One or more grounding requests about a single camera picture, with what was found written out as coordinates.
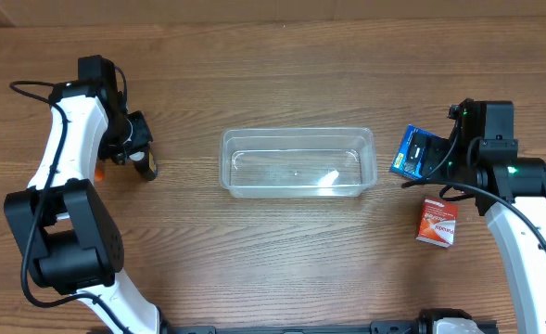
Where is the blue medicine box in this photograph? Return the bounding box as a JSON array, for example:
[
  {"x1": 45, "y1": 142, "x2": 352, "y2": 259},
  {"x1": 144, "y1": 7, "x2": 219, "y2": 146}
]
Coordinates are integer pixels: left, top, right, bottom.
[{"x1": 390, "y1": 124, "x2": 437, "y2": 179}]

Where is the dark bottle with white cap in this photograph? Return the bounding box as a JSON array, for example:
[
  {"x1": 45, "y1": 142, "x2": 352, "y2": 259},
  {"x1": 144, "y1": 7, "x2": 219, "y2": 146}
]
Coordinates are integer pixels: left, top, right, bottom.
[{"x1": 133, "y1": 149, "x2": 159, "y2": 181}]

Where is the orange tube with white cap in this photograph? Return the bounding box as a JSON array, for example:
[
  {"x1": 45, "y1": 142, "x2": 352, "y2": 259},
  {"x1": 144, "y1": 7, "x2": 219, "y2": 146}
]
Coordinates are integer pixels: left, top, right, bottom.
[{"x1": 94, "y1": 161, "x2": 105, "y2": 182}]

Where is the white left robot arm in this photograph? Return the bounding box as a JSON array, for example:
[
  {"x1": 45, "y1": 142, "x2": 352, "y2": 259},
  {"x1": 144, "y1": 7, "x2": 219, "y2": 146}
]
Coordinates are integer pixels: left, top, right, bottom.
[{"x1": 4, "y1": 55, "x2": 171, "y2": 333}]

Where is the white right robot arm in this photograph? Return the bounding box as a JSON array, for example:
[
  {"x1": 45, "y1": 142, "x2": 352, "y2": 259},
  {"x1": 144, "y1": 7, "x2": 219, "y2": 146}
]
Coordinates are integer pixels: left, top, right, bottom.
[{"x1": 404, "y1": 98, "x2": 546, "y2": 333}]

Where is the clear plastic container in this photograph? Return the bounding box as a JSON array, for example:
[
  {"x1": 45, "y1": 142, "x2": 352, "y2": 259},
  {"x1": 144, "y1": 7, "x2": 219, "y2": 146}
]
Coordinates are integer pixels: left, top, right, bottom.
[{"x1": 219, "y1": 127, "x2": 378, "y2": 199}]

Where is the red and white medicine box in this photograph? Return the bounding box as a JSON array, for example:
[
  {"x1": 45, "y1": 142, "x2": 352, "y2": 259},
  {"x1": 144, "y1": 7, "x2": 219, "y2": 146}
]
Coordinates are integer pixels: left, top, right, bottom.
[{"x1": 416, "y1": 197, "x2": 459, "y2": 248}]

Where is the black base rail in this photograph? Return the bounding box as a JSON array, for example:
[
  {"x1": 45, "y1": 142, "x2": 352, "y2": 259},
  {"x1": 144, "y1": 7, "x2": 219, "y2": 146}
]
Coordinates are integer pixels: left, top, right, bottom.
[{"x1": 160, "y1": 308, "x2": 500, "y2": 334}]

